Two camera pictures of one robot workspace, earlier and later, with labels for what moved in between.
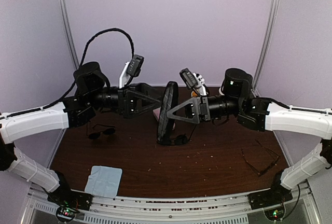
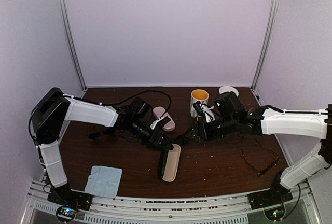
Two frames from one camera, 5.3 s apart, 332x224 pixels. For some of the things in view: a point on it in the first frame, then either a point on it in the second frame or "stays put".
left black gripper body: (121, 101) -> (155, 133)
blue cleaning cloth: (104, 181) stays put
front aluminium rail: (41, 209) stays put
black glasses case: (166, 125) -> (169, 163)
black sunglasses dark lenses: (180, 139) stays put
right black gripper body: (205, 113) -> (198, 125)
